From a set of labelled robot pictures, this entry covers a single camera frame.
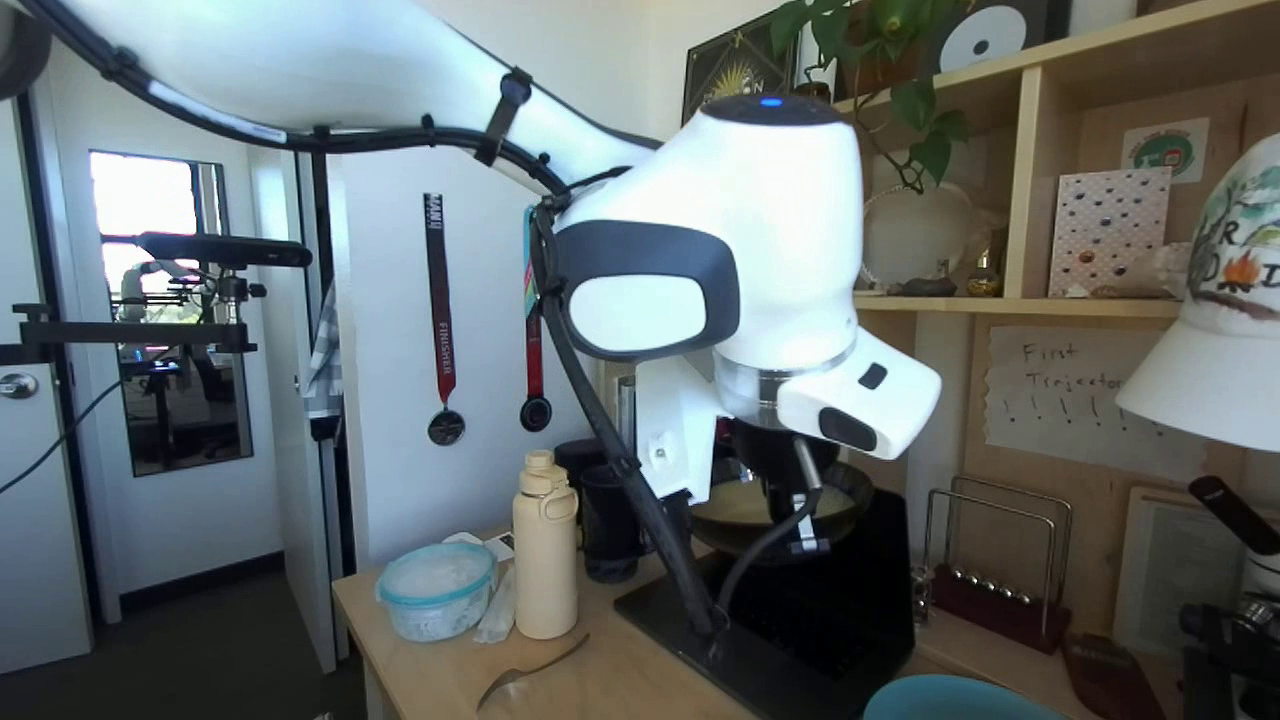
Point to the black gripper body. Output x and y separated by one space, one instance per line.
773 461

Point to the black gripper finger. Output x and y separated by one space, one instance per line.
806 521

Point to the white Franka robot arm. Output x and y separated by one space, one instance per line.
744 202

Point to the blue plate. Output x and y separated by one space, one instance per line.
955 703

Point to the black laptop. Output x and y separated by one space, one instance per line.
814 626

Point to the Newton's cradle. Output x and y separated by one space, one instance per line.
1000 602

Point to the cream bottle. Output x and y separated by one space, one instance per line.
544 562

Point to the red ribbon medal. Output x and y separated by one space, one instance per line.
535 361

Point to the large white vase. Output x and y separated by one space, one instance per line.
934 232

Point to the small gold ornament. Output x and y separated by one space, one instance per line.
985 271

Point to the handwritten paper poster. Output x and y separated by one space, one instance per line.
1083 401

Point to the wooden spoon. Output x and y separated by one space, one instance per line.
535 666

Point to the clear plastic wrapper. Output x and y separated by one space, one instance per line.
498 602

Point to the brown oval case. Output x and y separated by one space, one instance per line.
1110 678

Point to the clear plastic container with lid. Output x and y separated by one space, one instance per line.
434 592

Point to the dark ribbon medal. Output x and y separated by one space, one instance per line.
442 306

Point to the wooden shelf unit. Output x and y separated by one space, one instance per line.
1027 186

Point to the green trailing plant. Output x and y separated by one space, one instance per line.
922 102

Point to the dark framed picture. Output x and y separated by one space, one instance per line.
724 72

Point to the white dotted card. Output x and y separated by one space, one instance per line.
1110 230

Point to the black microscope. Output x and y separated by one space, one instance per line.
1241 643

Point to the white painted lampshade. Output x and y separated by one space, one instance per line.
1222 347

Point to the green drawing card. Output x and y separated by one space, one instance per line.
1167 149

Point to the light picture frame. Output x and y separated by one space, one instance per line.
1174 567

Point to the silver disc in frame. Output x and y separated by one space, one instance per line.
985 36

